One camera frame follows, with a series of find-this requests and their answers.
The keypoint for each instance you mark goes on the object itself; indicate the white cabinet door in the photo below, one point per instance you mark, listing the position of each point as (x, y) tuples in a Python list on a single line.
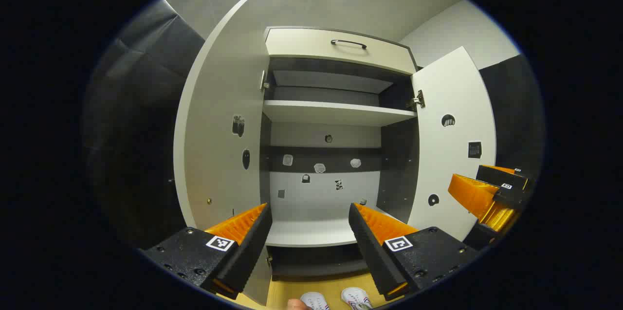
[(219, 130), (452, 173)]

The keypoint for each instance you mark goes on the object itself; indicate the white shoe cabinet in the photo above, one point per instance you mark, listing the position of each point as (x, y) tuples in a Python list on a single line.
[(321, 193)]

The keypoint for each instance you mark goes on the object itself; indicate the black backdrop cloth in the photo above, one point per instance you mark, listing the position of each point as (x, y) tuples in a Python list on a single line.
[(516, 115), (141, 105)]

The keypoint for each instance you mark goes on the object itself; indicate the metal door hinge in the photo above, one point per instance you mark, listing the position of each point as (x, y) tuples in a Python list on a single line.
[(418, 100), (263, 81)]

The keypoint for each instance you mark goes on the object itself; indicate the white canvas shoe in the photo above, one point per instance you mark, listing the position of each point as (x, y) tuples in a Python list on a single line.
[(314, 301), (354, 296)]

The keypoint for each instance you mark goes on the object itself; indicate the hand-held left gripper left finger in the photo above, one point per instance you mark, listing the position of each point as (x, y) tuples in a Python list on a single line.
[(253, 246)]

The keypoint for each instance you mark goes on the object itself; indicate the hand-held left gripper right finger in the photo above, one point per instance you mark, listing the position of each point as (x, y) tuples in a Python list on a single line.
[(367, 251)]

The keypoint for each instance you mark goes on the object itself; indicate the white cabinet shelf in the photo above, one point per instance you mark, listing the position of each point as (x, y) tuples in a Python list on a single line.
[(336, 113)]

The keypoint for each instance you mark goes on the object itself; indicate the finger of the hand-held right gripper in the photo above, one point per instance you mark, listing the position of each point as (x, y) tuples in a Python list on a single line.
[(508, 194), (496, 173)]

